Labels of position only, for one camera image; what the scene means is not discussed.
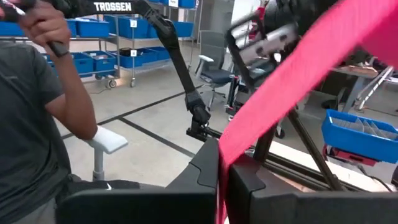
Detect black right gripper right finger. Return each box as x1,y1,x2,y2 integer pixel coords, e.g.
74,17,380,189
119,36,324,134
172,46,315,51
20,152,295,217
225,155,398,224

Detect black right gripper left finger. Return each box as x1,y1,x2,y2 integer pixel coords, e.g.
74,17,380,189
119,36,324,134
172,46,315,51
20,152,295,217
55,136,220,224

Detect red bandage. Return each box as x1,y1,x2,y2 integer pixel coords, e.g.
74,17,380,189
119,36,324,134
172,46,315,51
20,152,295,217
216,0,398,224

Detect grey office chair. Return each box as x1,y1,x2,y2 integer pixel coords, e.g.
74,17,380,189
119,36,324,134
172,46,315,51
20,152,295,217
195,30,234,110

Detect white chair armrest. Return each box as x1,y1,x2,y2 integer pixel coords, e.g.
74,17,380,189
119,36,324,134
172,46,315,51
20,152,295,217
83,126,129,181

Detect red and black case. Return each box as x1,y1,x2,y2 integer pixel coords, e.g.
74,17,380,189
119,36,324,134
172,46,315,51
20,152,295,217
323,144,379,167

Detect blue shelf bin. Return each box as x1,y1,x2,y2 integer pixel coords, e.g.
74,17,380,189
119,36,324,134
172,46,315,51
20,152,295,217
82,50,118,72
119,47,159,68
172,21,194,38
104,15,149,40
76,19,110,38
43,52,94,75

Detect grey desk with white legs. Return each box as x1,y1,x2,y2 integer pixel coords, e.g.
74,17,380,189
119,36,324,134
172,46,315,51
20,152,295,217
331,60,398,113

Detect wheeled metal shelf rack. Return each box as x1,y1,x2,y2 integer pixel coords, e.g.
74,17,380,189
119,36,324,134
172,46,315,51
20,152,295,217
115,0,201,88

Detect blue storage bins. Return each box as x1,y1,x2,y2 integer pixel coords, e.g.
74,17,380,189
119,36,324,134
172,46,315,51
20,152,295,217
0,15,121,90

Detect person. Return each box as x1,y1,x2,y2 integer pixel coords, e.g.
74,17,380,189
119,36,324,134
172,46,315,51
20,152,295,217
0,0,141,224

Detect black wristwatch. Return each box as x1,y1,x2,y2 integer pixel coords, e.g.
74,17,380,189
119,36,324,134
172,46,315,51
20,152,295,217
48,42,70,58

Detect person's hand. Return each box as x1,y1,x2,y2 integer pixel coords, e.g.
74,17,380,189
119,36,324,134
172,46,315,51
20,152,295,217
18,0,72,47

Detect black metal table frame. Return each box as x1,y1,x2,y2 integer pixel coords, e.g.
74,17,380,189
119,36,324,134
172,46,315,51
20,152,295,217
186,108,398,192

